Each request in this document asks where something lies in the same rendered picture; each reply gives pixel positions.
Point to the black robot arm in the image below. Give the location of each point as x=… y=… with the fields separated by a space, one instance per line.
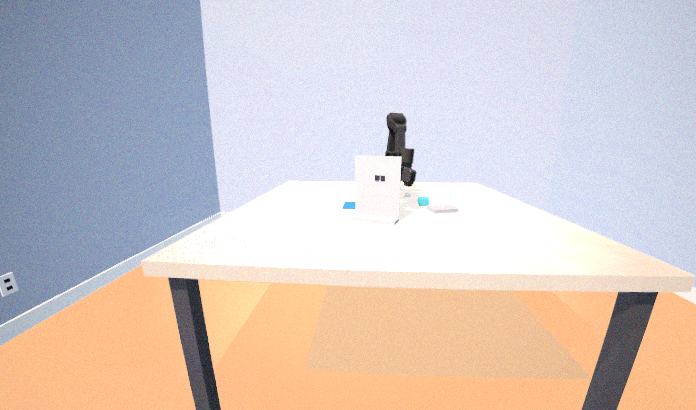
x=397 y=124

